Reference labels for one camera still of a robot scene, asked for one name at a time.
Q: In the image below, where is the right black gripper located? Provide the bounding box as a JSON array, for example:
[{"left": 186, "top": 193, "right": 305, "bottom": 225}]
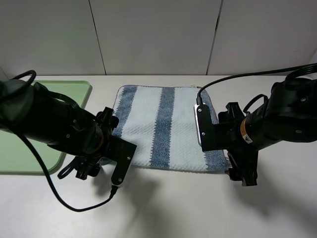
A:
[{"left": 218, "top": 102, "right": 259, "bottom": 186}]

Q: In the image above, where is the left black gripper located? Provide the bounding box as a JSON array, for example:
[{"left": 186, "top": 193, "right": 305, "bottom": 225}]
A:
[{"left": 74, "top": 107, "right": 118, "bottom": 180}]

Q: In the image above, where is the blue white striped towel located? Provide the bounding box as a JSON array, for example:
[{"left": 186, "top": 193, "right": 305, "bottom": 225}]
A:
[{"left": 113, "top": 85, "right": 229, "bottom": 173}]

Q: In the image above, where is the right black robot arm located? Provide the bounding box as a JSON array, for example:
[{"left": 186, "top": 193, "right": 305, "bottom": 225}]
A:
[{"left": 218, "top": 77, "right": 317, "bottom": 186}]

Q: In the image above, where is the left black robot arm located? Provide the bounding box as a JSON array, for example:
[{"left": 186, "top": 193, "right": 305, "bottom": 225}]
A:
[{"left": 0, "top": 78, "right": 119, "bottom": 180}]

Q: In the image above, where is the green plastic tray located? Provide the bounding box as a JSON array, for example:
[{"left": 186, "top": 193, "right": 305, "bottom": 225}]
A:
[{"left": 0, "top": 80, "right": 92, "bottom": 176}]

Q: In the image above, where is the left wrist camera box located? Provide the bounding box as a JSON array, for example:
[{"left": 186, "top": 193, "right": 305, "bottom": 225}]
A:
[{"left": 108, "top": 136, "right": 137, "bottom": 186}]

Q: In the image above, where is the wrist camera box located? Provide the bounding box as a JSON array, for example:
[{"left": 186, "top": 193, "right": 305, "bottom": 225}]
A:
[
  {"left": 194, "top": 104, "right": 217, "bottom": 152},
  {"left": 108, "top": 136, "right": 137, "bottom": 186}
]

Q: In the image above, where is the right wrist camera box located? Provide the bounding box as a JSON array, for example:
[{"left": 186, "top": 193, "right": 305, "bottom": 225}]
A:
[{"left": 194, "top": 104, "right": 217, "bottom": 152}]

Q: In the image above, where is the left black camera cable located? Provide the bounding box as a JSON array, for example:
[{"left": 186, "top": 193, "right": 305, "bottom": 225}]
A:
[{"left": 9, "top": 70, "right": 119, "bottom": 213}]

